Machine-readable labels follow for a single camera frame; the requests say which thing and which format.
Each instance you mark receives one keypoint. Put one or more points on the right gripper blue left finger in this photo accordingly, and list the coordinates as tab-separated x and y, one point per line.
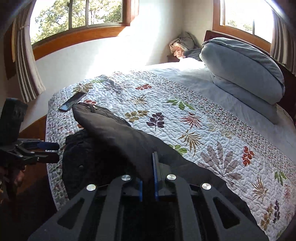
93	214

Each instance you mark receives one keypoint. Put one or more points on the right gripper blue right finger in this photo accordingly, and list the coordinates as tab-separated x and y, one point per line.
203	212

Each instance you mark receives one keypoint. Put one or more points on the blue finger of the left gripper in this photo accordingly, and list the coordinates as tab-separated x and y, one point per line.
41	157
33	145

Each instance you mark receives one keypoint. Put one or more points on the black padded pants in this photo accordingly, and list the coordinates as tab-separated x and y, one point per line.
107	147

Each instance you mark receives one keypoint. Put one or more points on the left hand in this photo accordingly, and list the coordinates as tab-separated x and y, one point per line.
10	182

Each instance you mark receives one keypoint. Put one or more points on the beige curtain left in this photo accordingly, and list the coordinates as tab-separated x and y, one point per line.
29	80

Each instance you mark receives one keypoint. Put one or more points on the beige curtain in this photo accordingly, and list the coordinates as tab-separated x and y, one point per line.
29	80
283	44

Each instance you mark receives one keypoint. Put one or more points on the black smartphone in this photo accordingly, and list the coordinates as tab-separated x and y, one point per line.
71	101

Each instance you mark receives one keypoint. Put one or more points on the floral quilted bedspread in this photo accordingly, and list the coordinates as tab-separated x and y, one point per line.
180	104

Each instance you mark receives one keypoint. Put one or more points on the wooden framed window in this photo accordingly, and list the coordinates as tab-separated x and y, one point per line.
251	21
55	25

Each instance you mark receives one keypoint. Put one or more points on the grey folded duvet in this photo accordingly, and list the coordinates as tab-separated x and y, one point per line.
246	73

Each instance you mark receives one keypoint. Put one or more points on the wooden nightstand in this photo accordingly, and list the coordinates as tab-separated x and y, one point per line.
172	58

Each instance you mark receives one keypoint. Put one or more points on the dark wooden headboard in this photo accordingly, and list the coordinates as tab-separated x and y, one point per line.
288	100

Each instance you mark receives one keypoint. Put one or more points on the pile of clothes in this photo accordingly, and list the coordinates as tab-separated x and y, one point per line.
184	45

